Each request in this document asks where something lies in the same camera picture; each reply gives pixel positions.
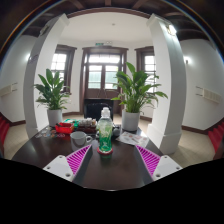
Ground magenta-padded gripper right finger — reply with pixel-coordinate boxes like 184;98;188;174
134;143;184;186

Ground clear green drink bottle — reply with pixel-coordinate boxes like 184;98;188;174
95;106;114;155

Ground white wall panel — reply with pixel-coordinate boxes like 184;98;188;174
195;85;223;104
0;82;19;98

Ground red plastic box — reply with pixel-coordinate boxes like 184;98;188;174
54;122;75;135

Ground grey headphones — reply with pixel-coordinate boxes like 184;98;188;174
111;124;122;138

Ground dark wooden glazed door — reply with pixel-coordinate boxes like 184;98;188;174
79;45;129;114

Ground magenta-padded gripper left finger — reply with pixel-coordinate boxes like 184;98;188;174
43;144;95;187

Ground green exit sign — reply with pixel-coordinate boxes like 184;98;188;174
94;40;113;47

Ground black chair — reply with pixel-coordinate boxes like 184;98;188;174
83;98;115;122

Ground printed paper sheet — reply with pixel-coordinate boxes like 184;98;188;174
116;130;149;148

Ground red carpeted staircase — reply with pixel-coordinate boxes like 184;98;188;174
208;121;224;154
0;114;11;146

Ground small potted plant, white pot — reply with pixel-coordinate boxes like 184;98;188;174
33;68;72;128

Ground large potted plant, white pot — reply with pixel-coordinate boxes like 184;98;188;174
110;61;169;132

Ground white mug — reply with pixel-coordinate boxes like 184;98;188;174
69;130;94;152

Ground dark-framed window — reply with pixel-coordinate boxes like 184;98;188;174
134;45;158;94
49;44;77;93

